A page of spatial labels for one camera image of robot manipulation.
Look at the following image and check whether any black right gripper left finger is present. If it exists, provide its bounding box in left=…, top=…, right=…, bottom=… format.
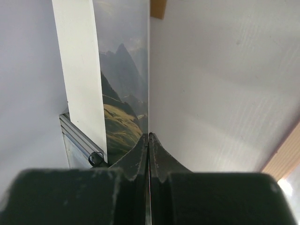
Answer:
left=0, top=134, right=148, bottom=225

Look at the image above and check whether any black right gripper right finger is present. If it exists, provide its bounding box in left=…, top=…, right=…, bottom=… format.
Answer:
left=149, top=133, right=297, bottom=225

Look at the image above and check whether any mountain landscape photo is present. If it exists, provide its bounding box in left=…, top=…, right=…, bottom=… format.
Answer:
left=93, top=0, right=150, bottom=164

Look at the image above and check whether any pink wooden picture frame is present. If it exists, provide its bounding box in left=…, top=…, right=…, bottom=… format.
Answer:
left=262, top=123, right=300, bottom=181

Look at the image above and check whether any brown cardboard backing board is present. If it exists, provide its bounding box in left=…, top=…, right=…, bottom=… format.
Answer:
left=150, top=0, right=167, bottom=20

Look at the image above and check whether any aluminium front rail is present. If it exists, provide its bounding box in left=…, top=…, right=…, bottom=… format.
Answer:
left=59, top=113, right=109, bottom=169

